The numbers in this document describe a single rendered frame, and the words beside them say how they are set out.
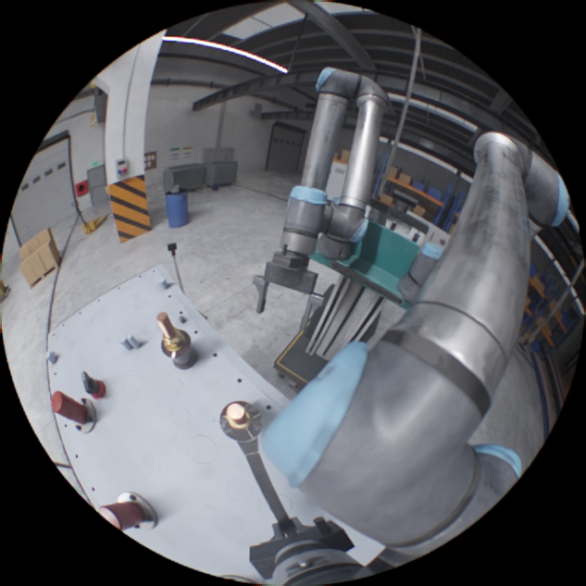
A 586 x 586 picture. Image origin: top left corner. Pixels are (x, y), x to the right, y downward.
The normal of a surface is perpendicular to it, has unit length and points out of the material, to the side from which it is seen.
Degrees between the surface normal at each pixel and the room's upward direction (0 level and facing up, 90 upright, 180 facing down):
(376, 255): 90
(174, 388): 0
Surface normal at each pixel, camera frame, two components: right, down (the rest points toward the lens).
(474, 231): -0.63, -0.69
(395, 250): -0.53, 0.50
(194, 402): 0.18, -0.73
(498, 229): -0.46, -0.54
